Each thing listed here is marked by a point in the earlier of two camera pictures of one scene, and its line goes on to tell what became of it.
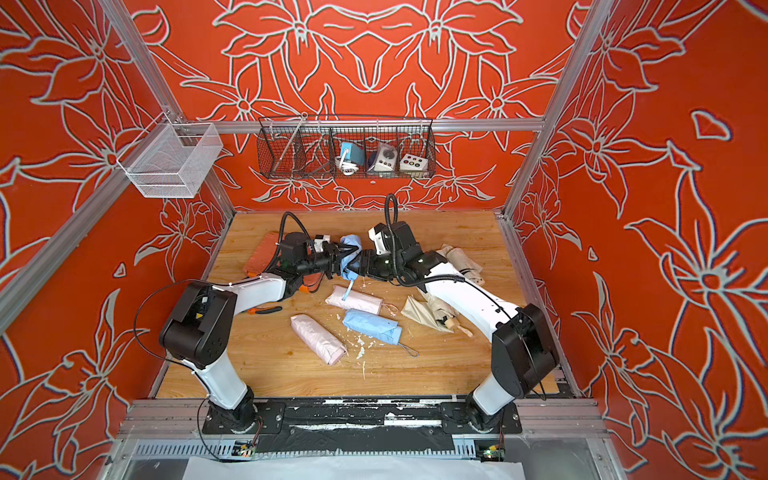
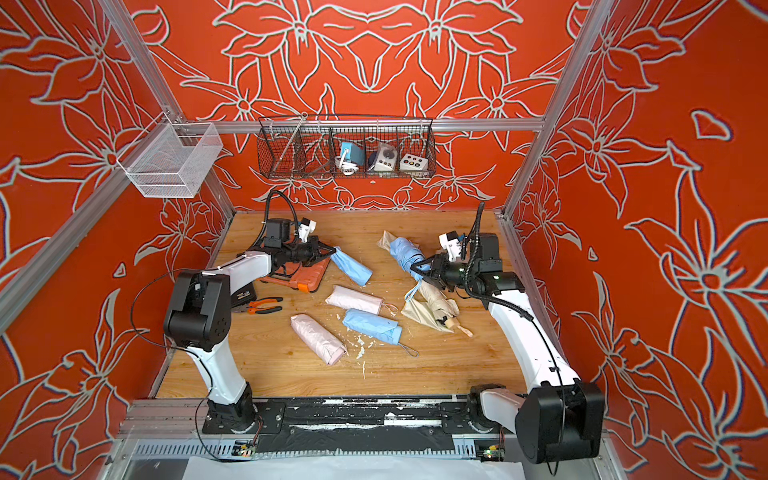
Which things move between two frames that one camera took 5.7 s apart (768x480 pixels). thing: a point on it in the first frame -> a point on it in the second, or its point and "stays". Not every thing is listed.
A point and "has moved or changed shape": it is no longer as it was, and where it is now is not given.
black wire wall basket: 346,146 stays
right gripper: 368,262 -> 440,270
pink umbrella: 322,341 stays
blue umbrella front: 373,326 stays
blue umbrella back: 350,245 has moved or changed shape
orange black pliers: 264,310 stays
